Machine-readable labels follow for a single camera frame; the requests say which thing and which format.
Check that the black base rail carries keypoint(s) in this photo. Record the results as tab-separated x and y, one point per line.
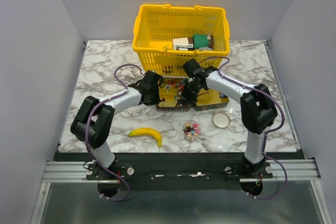
178	171

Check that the candy tin box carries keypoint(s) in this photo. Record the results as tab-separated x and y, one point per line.
171	89

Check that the yellow banana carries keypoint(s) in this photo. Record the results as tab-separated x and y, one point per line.
145	131

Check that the gold jar lid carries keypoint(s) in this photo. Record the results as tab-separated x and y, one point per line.
221	120

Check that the clear plastic jar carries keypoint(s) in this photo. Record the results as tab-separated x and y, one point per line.
191	130

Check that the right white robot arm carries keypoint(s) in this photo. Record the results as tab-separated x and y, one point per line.
258	108

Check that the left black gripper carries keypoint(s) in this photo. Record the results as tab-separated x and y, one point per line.
156	100

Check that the green and brown bottle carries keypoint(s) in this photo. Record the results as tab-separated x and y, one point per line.
203	41

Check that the white and black box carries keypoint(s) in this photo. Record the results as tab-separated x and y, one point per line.
185	42

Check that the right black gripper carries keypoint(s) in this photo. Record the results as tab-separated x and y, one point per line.
187	99

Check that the yellow plastic shopping basket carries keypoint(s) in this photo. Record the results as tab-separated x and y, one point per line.
156	26

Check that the aluminium frame rail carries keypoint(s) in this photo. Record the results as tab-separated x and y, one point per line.
74	172

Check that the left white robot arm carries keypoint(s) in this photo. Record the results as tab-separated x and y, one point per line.
93	121

